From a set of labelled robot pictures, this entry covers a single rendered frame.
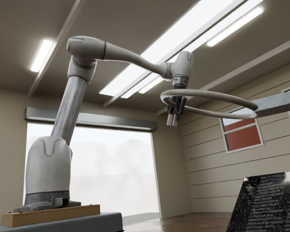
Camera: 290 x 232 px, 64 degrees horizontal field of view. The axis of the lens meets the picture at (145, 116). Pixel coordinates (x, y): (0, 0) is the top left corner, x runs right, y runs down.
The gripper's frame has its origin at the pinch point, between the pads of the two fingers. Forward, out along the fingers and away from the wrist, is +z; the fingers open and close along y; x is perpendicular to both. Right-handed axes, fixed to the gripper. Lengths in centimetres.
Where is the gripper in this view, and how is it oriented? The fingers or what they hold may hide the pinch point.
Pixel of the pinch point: (172, 120)
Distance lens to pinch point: 133.8
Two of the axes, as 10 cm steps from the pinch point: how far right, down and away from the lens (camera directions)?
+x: 7.5, 2.3, 6.2
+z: -2.2, 9.7, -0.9
